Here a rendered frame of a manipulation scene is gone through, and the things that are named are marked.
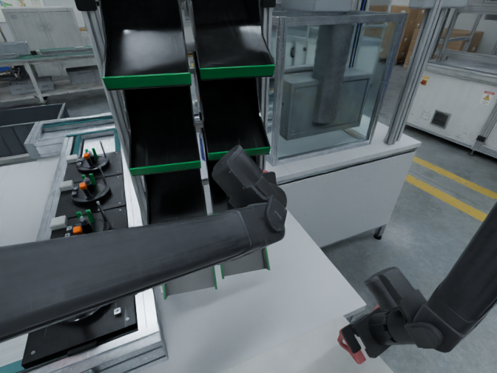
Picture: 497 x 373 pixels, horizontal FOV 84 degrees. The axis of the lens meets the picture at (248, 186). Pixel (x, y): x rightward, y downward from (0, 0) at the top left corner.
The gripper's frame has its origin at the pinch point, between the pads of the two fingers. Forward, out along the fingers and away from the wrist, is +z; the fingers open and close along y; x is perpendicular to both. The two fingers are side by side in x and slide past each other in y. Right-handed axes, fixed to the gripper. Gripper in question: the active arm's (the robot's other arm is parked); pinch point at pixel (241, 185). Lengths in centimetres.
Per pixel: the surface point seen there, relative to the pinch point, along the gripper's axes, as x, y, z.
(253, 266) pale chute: 25.4, -2.4, 10.9
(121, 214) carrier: 11, 36, 46
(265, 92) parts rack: -20.1, -9.7, 4.4
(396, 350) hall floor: 117, -86, 52
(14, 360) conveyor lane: 34, 59, 11
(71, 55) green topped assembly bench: -172, 147, 460
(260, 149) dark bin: -7.7, -4.0, -5.0
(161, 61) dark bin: -25.3, 12.6, -7.8
